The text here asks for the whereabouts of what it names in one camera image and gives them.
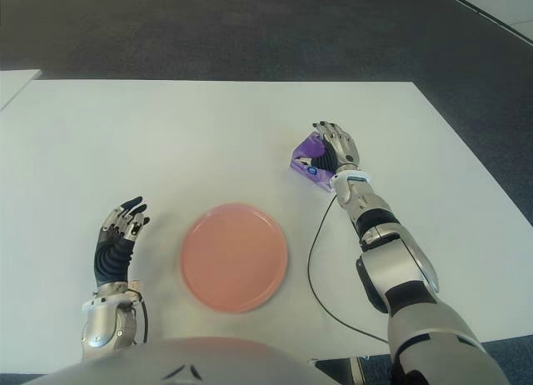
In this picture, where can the silver robot torso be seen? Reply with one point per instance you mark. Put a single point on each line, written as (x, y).
(166, 360)

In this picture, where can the robot right arm silver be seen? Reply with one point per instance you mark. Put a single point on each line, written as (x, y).
(399, 268)

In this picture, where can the pink round plate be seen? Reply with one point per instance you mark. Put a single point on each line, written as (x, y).
(233, 258)

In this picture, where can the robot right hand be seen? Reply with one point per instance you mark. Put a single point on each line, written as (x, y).
(343, 147)

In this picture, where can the white neighbouring table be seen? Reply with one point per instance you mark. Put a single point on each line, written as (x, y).
(12, 85)

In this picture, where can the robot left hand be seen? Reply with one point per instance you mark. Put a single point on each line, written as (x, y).
(112, 260)

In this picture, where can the purple tissue paper pack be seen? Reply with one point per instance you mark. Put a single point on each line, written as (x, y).
(304, 151)

